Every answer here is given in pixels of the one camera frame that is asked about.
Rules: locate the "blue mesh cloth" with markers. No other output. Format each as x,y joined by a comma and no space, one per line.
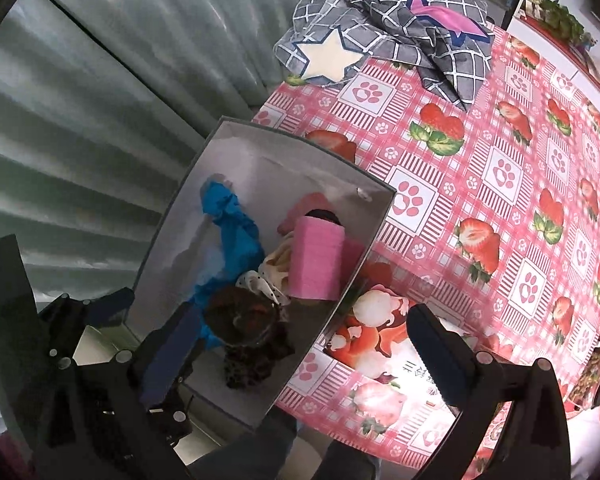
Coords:
235,240

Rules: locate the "person's right leg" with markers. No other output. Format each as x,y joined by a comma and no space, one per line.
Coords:
347,462

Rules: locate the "nut jar with black lid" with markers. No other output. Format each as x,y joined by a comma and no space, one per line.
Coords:
595,375

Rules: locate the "grey checked star pillowcase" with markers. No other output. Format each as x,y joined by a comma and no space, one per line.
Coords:
405,30

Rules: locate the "pink strawberry tablecloth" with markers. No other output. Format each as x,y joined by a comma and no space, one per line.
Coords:
480,185

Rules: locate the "dark brown scrunchie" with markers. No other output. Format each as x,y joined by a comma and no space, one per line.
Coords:
237,315

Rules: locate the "floral tissue pack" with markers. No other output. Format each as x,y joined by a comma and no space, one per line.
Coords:
375,330

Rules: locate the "pink sponge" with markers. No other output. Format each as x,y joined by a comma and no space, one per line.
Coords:
317,260

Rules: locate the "white polka dot scrunchie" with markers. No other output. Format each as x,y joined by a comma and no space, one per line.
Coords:
265,285

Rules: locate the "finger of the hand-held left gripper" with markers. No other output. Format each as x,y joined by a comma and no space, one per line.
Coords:
172,422
112,305

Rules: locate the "person's leg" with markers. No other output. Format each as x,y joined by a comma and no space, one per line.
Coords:
347,462
245,452

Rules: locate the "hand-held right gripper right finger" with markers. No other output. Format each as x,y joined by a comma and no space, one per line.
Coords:
440,355

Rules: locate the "cream scrunchie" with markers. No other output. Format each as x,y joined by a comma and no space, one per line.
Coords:
277,262

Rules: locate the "green potted plant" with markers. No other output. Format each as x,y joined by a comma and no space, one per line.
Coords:
555,15

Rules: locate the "white cardboard box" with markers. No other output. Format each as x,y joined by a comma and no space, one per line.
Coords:
240,160

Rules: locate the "person's left leg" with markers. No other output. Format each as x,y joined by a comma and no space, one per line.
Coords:
245,452

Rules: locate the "pink and dark scrunchie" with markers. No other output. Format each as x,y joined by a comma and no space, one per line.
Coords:
305,207

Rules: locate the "leopard print scrunchie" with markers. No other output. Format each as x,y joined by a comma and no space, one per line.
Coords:
255,365

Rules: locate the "white television cabinet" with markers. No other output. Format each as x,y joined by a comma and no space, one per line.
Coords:
595,35

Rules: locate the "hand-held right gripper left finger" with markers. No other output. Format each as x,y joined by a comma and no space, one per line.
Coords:
172,350

